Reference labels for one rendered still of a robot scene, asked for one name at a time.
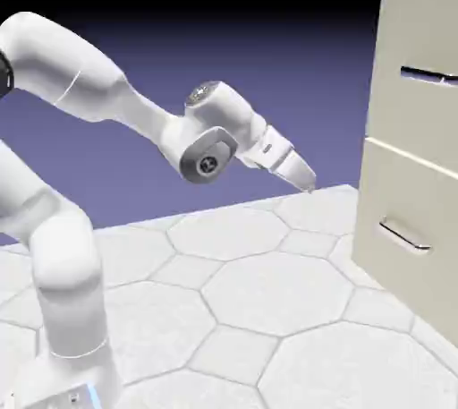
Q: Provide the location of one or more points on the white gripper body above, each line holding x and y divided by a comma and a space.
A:
293, 167

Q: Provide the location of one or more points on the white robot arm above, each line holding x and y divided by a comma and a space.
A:
89, 83

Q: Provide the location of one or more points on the beige painted cabinet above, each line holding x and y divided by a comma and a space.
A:
411, 165

